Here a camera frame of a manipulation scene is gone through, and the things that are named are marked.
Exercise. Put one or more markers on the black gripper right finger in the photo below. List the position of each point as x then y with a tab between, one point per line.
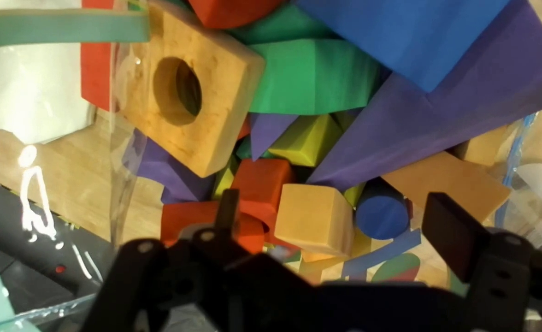
462	241

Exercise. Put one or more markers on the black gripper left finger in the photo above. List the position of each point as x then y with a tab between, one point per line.
161	270

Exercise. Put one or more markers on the plain wooden cube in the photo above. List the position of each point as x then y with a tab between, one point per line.
314	219

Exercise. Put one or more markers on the flat yellow foam slab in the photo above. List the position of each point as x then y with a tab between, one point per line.
449	185

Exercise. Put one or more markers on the blue foam cylinder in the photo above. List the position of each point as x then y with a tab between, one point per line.
383	215

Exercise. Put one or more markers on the yellow foam block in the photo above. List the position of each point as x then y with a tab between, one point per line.
486	145

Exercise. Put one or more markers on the large purple foam block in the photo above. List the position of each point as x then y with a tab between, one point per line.
456	117

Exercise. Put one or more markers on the red foam arch block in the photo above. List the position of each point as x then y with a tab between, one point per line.
263	185

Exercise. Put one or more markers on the black book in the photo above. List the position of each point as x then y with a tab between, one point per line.
14	246

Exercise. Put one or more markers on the purple foam triangle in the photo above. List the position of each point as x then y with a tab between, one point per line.
268	132

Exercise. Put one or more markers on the lime foam wedge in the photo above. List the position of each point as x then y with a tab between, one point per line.
305	141

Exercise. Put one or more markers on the yellow square block with hole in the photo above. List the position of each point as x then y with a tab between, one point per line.
222	93

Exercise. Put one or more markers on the large blue foam block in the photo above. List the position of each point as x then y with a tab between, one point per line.
407	38

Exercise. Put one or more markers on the wide green foam block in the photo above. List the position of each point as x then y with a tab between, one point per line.
311	77

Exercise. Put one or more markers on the clear bowl of toys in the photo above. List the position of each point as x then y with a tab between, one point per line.
62	29

